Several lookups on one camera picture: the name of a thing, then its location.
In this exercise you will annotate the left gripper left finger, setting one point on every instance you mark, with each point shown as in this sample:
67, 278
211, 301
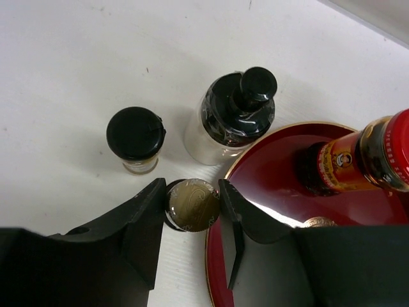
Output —
109, 261

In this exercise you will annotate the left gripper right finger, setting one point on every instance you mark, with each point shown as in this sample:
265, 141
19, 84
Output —
269, 263

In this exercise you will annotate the small yellow label oil bottle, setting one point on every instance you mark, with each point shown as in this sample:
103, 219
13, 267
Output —
193, 205

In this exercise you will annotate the red lid chili sauce jar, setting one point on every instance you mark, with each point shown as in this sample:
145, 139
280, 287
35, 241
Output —
374, 158

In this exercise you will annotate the round red tray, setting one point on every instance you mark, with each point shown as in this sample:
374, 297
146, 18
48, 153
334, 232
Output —
265, 175

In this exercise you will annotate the small black cap spice jar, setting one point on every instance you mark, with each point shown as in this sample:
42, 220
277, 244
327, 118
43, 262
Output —
136, 135

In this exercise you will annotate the clear bottle black pump cap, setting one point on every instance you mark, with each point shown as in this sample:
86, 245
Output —
237, 109

